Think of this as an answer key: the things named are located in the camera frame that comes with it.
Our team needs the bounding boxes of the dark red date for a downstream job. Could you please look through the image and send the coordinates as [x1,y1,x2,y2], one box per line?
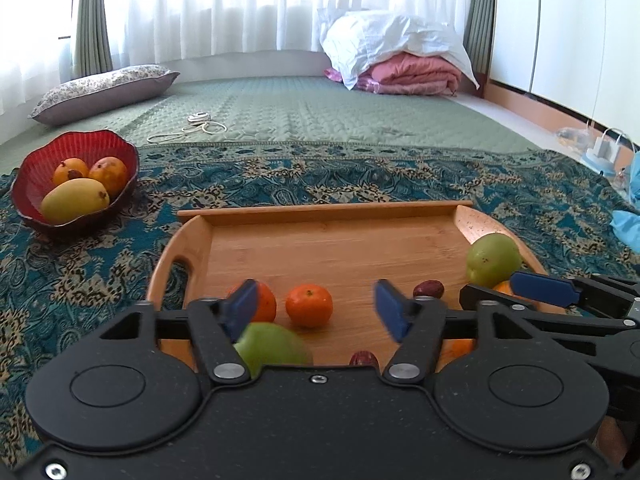
[412,280,445,299]
[349,350,380,370]

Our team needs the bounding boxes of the green apple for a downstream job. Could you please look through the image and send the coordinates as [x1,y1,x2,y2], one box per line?
[234,322,314,378]
[466,233,523,288]

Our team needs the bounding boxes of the small mandarin back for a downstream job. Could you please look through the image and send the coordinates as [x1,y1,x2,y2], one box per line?
[224,280,277,323]

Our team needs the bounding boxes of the small mandarin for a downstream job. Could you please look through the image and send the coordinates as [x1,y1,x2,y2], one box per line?
[224,280,277,323]
[285,284,333,328]

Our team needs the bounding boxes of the small mandarin front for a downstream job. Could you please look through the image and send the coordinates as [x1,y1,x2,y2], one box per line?
[285,284,333,328]

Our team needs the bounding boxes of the large brownish orange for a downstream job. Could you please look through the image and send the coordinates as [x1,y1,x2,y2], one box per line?
[492,281,539,308]

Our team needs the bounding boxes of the light blue cloth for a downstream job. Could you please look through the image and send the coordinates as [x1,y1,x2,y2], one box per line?
[610,152,640,252]

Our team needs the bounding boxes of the wooden serving tray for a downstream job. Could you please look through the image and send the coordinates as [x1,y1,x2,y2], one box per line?
[146,200,511,365]

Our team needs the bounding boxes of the teal paisley cloth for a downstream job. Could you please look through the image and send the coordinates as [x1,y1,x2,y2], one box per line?
[1,141,639,467]

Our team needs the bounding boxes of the reddish orange fruit in bowl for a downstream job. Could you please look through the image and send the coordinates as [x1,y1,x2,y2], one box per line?
[88,156,129,198]

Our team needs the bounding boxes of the yellow mango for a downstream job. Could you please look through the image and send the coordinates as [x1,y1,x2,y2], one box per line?
[40,178,111,226]

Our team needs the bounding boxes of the green quilted mat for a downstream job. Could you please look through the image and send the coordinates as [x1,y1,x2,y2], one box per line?
[1,77,547,180]

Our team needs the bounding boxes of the pink folded blanket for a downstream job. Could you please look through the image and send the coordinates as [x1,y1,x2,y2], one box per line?
[355,52,462,96]

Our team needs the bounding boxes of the red fruit bowl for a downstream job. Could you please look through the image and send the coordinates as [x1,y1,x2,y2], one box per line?
[11,130,140,238]

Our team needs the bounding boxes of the floral grey pillow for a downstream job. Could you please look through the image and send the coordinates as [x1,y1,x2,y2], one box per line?
[29,64,180,126]

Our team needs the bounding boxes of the green drape right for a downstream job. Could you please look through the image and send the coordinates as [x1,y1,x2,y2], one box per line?
[463,0,496,76]

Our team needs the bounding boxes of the green drape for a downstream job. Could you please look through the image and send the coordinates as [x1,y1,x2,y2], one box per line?
[463,0,496,76]
[72,0,113,78]

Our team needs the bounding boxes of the white duvet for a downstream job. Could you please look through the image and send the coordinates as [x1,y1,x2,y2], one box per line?
[320,10,478,90]

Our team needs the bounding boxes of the green drape left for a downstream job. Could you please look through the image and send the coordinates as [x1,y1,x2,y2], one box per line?
[72,0,113,78]

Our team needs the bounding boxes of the white sheer curtain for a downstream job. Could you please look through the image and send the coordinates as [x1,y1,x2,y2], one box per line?
[1,0,471,113]

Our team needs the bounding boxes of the white charger with cable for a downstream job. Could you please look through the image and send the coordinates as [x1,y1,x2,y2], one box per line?
[555,120,637,176]

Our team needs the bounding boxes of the white coiled cable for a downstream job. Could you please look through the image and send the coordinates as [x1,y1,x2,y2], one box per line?
[146,109,228,146]

